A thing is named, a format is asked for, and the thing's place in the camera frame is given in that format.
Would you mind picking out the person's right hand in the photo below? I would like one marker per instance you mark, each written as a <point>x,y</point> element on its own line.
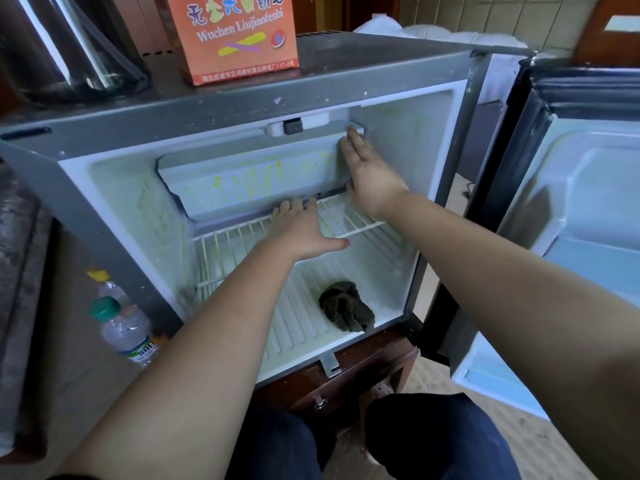
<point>372,180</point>

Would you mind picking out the person's left hand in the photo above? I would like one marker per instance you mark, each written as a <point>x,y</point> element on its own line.
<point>300,233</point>

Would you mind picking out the dark grey cloth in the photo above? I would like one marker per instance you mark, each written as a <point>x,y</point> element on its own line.
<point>347,307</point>

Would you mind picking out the grey mini fridge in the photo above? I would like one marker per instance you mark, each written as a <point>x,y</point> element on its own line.
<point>200,105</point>

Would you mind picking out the fridge door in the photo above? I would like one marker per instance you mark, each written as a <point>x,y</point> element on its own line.
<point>560,245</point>

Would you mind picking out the green cap water bottle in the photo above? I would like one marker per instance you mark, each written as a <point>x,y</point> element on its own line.
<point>125,330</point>

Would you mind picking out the orange soda bottle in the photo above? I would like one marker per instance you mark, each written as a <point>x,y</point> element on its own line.
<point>105,285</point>

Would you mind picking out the dark glass spray bottle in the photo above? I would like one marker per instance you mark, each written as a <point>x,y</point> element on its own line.
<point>70,45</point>

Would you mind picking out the person's left forearm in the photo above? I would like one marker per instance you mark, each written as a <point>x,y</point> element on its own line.
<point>170,385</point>

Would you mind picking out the person's right forearm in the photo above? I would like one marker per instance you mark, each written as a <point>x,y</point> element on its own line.
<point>520,305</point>

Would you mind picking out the person's dark trousers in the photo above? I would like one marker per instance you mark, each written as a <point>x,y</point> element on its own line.
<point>440,435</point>

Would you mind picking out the dark red wooden stand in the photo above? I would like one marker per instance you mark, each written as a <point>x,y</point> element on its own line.
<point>350,370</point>

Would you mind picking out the white bed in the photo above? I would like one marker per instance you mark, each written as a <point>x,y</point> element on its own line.
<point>450,40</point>

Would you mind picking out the orange cardboard chalk box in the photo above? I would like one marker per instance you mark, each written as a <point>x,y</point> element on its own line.
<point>232,35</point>

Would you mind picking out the beige padded headboard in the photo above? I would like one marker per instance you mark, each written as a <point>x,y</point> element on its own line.
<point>490,10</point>

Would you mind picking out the grey velvet sofa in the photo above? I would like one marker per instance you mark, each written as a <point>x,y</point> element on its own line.
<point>18,315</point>

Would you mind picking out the white wall plate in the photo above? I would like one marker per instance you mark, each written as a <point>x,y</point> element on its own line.
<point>622,23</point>

